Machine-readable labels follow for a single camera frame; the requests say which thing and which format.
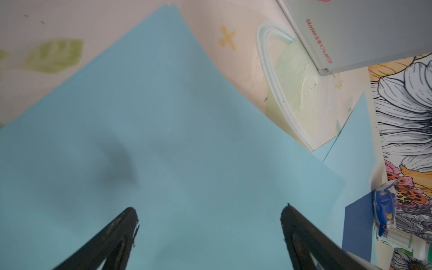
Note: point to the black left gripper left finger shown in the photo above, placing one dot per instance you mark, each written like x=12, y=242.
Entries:
x=110, y=248

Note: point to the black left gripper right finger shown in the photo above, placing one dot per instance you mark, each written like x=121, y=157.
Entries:
x=309, y=247

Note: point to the dark blue paper large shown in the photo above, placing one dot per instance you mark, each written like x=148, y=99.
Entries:
x=358, y=227

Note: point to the light blue paper sheet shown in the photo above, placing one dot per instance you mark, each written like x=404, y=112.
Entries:
x=152, y=124

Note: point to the blue gauze bandage packet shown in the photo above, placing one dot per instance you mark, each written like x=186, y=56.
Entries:
x=385, y=206

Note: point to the white bottle green cap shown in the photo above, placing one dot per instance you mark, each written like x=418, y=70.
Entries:
x=409, y=244

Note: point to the clear plastic lid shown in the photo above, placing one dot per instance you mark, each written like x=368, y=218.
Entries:
x=305, y=99

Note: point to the silver aluminium case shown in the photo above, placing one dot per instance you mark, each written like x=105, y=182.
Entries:
x=345, y=35

